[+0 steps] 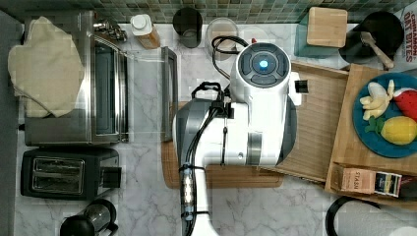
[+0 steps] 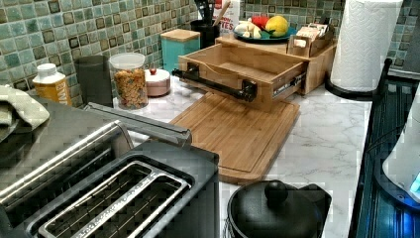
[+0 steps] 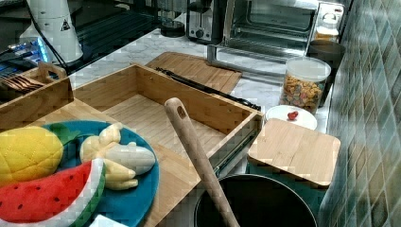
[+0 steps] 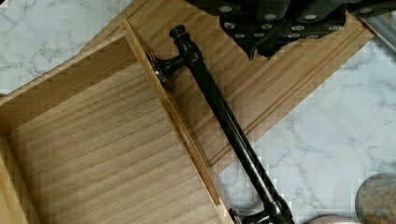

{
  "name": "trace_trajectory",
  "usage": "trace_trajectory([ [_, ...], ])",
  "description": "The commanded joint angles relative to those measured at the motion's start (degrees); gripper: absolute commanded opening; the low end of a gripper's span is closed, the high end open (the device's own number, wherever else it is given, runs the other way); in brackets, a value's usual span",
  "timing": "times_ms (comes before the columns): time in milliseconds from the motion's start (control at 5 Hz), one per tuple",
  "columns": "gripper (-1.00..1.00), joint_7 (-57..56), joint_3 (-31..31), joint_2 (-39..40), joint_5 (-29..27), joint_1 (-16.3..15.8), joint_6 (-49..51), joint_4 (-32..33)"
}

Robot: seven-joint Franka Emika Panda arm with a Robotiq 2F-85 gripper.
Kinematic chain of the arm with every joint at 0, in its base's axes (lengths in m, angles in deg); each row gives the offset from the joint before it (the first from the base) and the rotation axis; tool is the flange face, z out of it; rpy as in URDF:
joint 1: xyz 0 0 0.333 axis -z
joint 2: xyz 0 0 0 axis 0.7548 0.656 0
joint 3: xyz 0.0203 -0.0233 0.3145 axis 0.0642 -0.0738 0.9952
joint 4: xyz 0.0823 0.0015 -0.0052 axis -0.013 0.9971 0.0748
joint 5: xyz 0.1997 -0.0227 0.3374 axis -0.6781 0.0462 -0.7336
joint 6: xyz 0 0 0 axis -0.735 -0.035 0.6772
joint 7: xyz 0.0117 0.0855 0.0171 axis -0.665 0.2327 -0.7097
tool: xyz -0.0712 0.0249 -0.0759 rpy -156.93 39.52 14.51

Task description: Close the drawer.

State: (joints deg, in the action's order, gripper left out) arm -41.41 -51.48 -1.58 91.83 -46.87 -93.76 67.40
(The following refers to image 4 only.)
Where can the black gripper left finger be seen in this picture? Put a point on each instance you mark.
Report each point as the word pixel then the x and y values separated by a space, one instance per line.
pixel 253 33

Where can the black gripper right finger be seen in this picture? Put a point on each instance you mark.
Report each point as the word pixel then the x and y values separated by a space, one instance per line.
pixel 303 22

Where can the bamboo cutting board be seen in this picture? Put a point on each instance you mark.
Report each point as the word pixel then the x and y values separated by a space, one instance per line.
pixel 260 92

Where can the round clear lidded container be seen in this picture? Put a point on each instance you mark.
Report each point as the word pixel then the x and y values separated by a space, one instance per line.
pixel 376 200

